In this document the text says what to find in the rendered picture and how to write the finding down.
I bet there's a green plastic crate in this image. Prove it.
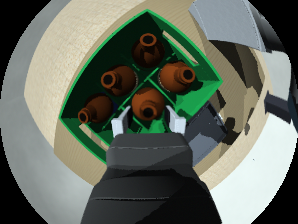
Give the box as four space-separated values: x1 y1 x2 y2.
59 9 223 164

